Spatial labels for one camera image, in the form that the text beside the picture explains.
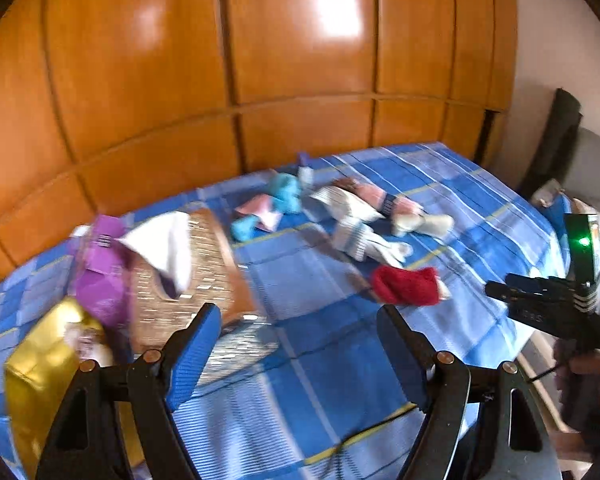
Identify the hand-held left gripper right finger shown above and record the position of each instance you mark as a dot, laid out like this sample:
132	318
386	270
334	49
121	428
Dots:
400	355

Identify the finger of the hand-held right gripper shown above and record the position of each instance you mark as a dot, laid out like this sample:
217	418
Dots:
525	287

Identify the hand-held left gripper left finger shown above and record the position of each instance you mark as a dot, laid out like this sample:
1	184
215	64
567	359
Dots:
192	362

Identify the red sock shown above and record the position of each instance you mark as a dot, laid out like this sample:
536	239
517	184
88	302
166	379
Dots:
405	285

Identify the white ribbed sock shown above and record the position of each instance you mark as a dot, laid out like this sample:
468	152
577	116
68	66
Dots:
362	245

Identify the beige sock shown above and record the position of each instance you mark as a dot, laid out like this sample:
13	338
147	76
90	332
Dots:
422	224

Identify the cyan sock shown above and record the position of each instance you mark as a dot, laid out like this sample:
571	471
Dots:
244	228
286	190

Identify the pink striped sock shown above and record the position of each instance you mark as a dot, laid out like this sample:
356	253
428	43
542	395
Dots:
380	197

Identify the pink white sock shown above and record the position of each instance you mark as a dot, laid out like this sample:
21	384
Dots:
260	210

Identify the white grey sock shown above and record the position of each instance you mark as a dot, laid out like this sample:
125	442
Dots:
337	200

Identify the brown patterned sock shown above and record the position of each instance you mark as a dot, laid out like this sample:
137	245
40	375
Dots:
342	183

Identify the small pale blue sock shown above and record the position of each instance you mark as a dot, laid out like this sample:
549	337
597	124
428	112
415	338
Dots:
305	172

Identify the person's right hand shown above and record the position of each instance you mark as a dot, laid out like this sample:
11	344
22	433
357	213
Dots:
592	365

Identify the blue plaid bed sheet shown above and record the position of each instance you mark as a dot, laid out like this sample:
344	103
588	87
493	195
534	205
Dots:
330	360

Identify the white cloth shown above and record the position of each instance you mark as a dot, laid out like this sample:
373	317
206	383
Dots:
160	245

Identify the purple box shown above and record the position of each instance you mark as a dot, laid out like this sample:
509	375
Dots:
100	275

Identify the gold box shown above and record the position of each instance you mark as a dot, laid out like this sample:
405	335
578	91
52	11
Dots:
42	380

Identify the black padded board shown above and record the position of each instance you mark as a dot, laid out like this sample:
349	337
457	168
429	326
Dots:
555	135

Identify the wooden wardrobe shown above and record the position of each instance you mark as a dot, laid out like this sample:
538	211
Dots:
280	35

